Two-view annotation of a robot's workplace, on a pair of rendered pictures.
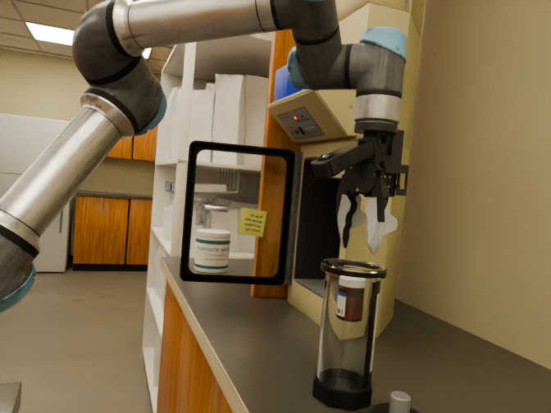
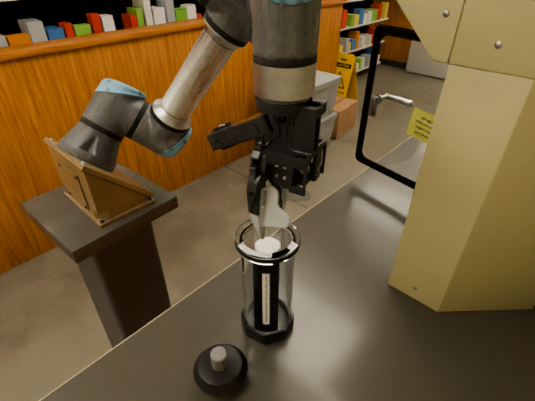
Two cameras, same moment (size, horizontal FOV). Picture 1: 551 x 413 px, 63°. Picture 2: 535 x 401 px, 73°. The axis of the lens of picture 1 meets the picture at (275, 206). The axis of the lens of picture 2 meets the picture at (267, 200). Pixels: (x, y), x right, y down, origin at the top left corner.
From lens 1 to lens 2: 0.81 m
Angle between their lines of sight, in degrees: 67
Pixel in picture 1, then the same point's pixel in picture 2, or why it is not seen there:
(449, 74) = not seen: outside the picture
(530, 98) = not seen: outside the picture
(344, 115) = (432, 29)
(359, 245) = (428, 209)
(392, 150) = (294, 134)
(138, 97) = (228, 15)
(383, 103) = (255, 75)
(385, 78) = (255, 38)
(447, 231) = not seen: outside the picture
